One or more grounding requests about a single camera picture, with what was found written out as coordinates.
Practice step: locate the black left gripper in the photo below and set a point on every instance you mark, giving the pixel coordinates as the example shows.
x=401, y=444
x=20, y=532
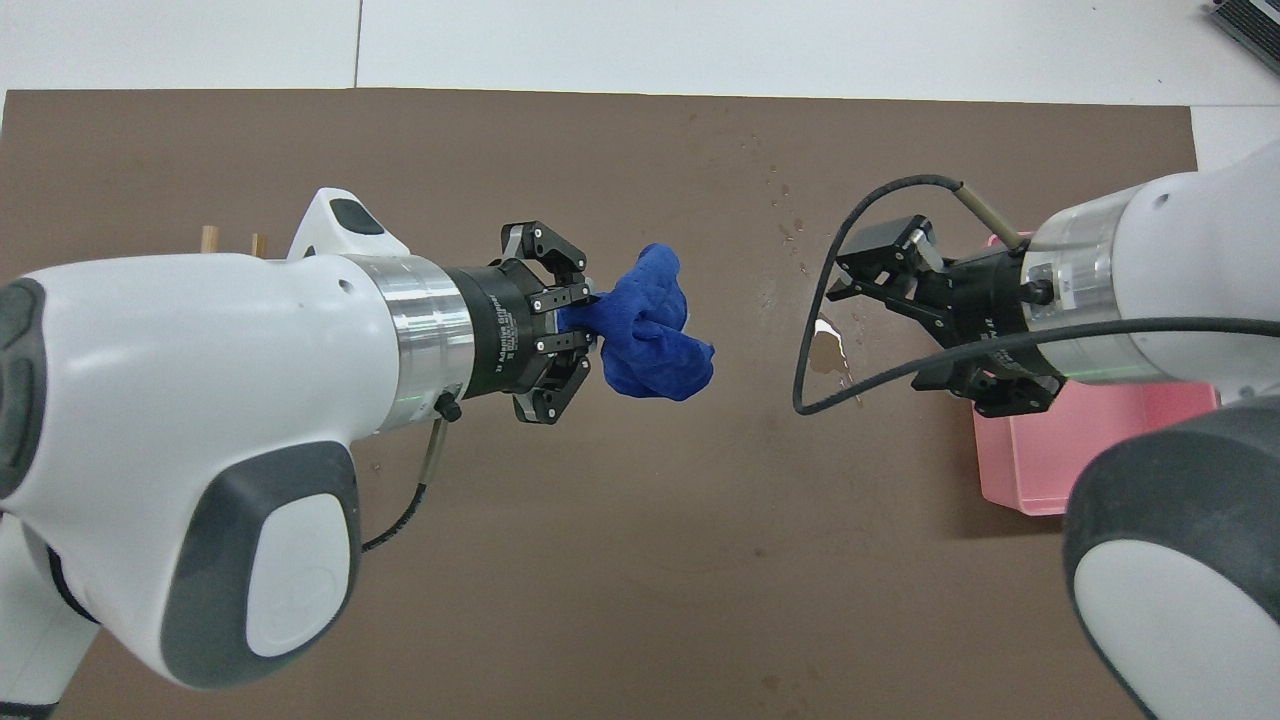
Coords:
x=500, y=330

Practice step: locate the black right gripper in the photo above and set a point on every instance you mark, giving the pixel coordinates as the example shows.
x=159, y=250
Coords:
x=990, y=310

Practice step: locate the blue towel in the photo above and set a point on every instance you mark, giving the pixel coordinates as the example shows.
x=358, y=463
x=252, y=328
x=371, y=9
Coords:
x=650, y=340

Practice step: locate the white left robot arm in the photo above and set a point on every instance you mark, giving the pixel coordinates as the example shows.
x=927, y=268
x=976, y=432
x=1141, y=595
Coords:
x=200, y=420

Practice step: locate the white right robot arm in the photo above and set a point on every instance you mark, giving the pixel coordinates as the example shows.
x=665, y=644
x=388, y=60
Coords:
x=1180, y=560

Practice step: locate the water puddle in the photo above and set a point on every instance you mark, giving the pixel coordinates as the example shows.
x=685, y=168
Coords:
x=826, y=352

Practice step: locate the pink plastic bin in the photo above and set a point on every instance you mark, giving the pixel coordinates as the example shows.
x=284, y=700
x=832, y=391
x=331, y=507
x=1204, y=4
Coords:
x=1040, y=455

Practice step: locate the brown table mat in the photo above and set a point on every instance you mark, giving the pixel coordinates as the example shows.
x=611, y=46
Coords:
x=650, y=560

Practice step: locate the wooden rack rod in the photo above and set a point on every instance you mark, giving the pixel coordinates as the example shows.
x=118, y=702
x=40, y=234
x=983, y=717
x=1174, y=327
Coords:
x=259, y=246
x=209, y=240

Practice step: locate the grey ribbed device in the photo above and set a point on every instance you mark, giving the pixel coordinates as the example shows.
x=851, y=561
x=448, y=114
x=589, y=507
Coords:
x=1250, y=22

